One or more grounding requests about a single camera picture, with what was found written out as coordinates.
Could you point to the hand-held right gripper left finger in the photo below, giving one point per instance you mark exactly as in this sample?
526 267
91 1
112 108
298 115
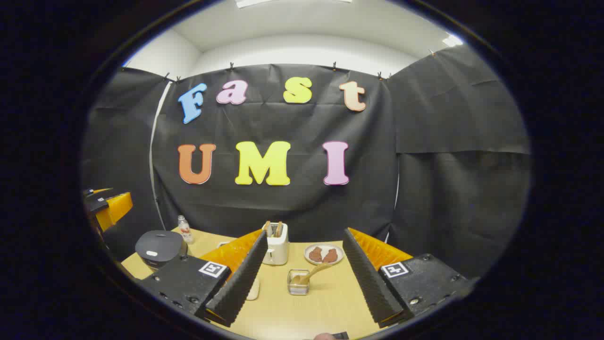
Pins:
238 283

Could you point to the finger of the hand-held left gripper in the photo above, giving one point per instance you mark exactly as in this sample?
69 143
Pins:
96 191
115 208

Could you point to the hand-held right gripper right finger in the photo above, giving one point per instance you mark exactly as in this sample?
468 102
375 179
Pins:
370 283

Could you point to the clear container of rice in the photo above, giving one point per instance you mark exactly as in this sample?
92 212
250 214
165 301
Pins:
254 289

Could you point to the wooden spoon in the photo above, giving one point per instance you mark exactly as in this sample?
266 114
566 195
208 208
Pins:
314 273

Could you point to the black rice cooker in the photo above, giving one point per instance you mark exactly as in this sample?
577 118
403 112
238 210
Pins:
160 246

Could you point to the clear chopstick holder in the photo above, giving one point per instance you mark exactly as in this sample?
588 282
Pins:
298 288

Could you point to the white divided dish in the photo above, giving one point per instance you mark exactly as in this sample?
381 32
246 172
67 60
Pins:
223 244

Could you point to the brown meat piece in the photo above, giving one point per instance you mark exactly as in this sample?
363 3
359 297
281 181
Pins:
330 256
315 255

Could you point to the white toaster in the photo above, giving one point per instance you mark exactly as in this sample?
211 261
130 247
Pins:
278 250

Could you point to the white plate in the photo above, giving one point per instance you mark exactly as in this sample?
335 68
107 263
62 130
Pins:
325 245

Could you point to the toast slice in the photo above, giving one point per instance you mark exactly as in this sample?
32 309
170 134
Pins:
267 229
279 229

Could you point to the small clear bottle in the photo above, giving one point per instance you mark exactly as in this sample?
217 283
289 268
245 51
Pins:
185 231

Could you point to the black backdrop cloth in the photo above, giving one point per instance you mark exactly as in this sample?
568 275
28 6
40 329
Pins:
292 208

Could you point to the ceiling light panel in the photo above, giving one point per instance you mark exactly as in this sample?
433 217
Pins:
453 40

